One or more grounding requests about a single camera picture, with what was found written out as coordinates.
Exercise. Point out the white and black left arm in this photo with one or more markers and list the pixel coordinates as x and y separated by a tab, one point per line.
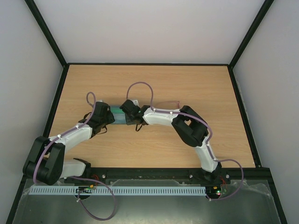
45	162

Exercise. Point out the light blue cleaning cloth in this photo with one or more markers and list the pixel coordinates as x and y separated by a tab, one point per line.
119	119

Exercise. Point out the light blue slotted cable duct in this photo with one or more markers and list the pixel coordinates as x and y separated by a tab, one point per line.
118	191

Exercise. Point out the black front mounting rail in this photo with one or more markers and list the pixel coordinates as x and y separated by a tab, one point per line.
187	175

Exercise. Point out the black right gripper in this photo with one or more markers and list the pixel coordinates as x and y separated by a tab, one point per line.
127	109

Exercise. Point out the black corner frame post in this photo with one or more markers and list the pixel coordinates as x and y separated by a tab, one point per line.
46	31
251	31

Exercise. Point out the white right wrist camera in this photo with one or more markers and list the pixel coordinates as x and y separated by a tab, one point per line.
135	102

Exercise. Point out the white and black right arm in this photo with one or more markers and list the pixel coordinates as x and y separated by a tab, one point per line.
190	127

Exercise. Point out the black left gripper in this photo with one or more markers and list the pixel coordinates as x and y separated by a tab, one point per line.
111	118

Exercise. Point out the blue-grey glasses case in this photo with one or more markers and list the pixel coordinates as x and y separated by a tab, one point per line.
116	109

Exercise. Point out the pink transparent sunglasses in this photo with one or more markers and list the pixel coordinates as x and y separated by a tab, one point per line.
176	103

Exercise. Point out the black left corner frame post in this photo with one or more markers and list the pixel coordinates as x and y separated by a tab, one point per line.
46	31

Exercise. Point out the black right corner frame post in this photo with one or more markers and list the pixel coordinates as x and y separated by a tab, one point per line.
251	31

